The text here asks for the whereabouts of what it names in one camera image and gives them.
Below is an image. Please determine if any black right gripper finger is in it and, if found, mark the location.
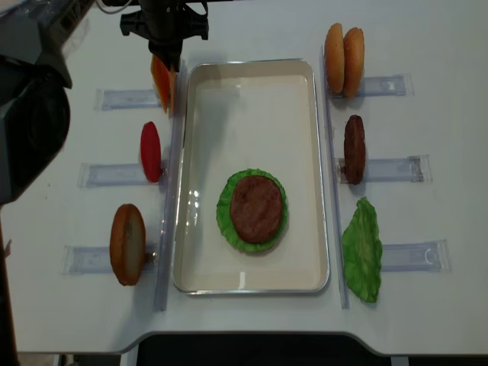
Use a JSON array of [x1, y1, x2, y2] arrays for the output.
[[149, 50, 171, 72]]

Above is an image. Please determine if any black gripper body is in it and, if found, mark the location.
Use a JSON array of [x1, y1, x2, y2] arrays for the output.
[[120, 0, 209, 53]]

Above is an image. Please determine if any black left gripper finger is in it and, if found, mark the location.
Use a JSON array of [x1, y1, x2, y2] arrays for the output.
[[170, 50, 181, 72]]

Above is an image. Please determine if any orange cheese slice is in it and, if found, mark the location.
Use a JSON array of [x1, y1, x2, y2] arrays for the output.
[[169, 66, 178, 116], [150, 55, 171, 113]]

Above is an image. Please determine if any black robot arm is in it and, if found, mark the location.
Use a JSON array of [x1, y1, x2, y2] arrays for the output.
[[1, 1, 209, 204]]

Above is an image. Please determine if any red tomato slice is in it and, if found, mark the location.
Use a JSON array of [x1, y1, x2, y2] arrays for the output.
[[140, 121, 162, 183]]

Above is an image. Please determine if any green lettuce leaf on tray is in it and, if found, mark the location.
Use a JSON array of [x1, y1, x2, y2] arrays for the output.
[[216, 169, 288, 255]]

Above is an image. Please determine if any brown meat patty on tray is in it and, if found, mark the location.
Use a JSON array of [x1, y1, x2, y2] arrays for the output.
[[230, 175, 284, 245]]

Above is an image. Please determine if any brown meat patty standing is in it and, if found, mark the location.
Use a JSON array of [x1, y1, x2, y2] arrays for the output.
[[344, 115, 366, 185]]

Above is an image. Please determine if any green lettuce leaf standing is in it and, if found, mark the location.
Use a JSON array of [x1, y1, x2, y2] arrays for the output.
[[342, 197, 383, 303]]

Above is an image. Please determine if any white metal tray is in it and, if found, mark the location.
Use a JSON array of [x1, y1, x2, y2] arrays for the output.
[[169, 59, 329, 295]]

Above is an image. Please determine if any clear holder middle left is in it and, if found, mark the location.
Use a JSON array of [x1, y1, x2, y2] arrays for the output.
[[78, 163, 153, 188]]

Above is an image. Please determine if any bun half top left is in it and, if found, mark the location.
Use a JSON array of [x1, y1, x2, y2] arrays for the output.
[[324, 23, 345, 94]]

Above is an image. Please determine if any sesame bun half top right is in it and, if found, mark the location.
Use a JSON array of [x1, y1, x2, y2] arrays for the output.
[[343, 27, 364, 98]]

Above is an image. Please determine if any bun half lower left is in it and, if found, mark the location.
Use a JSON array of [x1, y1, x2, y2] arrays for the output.
[[109, 204, 146, 286]]

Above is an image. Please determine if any clear holder bottom left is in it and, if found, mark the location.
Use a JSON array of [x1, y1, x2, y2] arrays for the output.
[[62, 243, 159, 275]]

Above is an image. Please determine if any clear holder top right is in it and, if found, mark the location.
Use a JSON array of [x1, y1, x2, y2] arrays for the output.
[[326, 72, 415, 100]]

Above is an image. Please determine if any clear holder middle right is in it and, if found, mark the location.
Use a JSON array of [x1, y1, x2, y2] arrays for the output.
[[335, 154, 433, 185]]

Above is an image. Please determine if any clear holder bottom right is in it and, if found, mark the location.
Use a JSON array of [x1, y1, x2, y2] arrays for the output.
[[381, 239, 451, 272]]

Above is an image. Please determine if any clear long rail right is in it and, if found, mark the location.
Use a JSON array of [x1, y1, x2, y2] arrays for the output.
[[320, 45, 349, 310]]

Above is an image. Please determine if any clear long rail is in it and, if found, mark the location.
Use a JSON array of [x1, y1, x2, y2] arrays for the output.
[[320, 45, 349, 310], [154, 60, 188, 311]]

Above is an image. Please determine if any clear long rail left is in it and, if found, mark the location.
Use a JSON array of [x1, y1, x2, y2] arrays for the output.
[[154, 60, 188, 311]]

